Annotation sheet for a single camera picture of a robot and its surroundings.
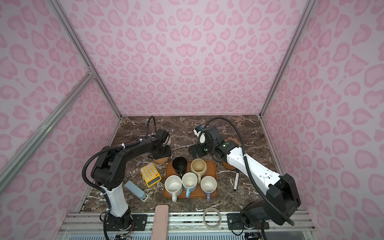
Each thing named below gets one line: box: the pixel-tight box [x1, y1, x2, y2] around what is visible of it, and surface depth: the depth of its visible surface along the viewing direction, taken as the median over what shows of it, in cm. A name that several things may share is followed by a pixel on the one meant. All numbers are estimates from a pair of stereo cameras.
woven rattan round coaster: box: [154, 157, 169, 164], surface depth 97 cm
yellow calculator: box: [140, 162, 162, 188], surface depth 90 cm
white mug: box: [164, 175, 183, 202], surface depth 80 cm
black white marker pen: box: [234, 172, 239, 191], surface depth 87 cm
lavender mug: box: [200, 175, 218, 203], surface depth 81 cm
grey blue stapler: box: [124, 180, 149, 202], surface depth 80 cm
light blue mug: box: [181, 172, 198, 198], surface depth 80 cm
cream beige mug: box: [190, 158, 207, 184], surface depth 86 cm
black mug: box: [172, 156, 188, 179], surface depth 86 cm
